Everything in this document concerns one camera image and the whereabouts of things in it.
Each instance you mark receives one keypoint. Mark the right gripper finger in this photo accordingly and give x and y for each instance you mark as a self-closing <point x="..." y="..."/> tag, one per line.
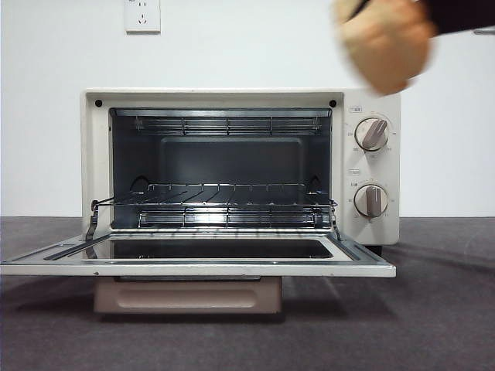
<point x="464" y="13"/>
<point x="357" y="8"/>

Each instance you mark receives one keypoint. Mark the golden bread roll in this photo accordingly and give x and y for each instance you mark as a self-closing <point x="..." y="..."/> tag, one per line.
<point x="386" y="50"/>

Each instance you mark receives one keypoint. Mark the round oven knob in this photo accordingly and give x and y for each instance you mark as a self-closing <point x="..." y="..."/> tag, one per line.
<point x="371" y="201"/>
<point x="371" y="133"/>

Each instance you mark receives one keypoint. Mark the white toaster oven body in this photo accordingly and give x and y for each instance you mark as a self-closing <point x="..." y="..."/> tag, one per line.
<point x="96" y="154"/>

